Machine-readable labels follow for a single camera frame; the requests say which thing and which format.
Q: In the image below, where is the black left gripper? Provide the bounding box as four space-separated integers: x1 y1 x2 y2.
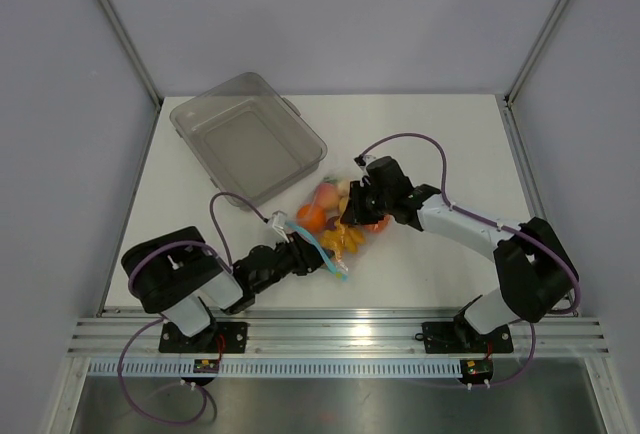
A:
252 231 333 294

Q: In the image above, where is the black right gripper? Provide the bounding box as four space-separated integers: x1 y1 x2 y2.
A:
342 180 393 225

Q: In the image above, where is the orange fake orange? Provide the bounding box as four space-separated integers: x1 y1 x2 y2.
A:
296 204 326 233

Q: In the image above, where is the clear zip top bag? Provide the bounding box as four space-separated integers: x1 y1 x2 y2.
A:
284 175 392 280

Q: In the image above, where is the clear grey plastic container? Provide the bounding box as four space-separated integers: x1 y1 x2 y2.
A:
169 72 327 206

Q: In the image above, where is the yellow-orange fake pretzel cluster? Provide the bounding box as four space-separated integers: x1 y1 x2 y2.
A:
319 225 366 259

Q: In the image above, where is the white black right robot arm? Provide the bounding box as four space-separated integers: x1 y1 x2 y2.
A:
341 156 579 350

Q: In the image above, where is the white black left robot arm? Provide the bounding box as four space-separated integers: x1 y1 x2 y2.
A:
121 226 333 352

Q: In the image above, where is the red-orange fake pepper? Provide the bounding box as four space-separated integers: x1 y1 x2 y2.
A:
364 216 392 233

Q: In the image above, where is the pink fake peach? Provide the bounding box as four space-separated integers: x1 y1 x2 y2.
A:
314 183 340 211

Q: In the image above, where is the purple fake fruit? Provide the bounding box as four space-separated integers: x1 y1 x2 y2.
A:
325 216 340 231

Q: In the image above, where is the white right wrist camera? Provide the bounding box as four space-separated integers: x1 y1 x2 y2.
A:
354 154 377 173

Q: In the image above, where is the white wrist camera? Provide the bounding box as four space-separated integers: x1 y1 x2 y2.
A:
267 210 291 243
354 154 377 173

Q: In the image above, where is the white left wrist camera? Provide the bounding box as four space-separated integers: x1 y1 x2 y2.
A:
267 210 291 243

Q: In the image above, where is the black left mount plate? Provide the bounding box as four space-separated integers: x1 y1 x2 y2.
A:
158 321 249 354

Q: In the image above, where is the black mount plate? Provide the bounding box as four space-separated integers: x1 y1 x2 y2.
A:
414 321 514 354
158 321 249 354

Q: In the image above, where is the white slotted cable duct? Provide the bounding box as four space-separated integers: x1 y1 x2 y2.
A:
88 358 462 379

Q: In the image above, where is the black right mount plate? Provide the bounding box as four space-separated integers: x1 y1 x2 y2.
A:
414 321 514 354

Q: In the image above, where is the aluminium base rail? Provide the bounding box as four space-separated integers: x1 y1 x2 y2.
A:
67 309 610 359

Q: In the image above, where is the right aluminium frame post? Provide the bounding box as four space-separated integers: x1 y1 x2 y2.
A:
504 0 573 109

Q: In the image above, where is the aluminium frame post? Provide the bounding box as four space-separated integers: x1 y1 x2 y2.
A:
504 0 573 109
96 0 164 112

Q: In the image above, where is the left aluminium frame post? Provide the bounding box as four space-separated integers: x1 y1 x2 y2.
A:
96 0 164 112

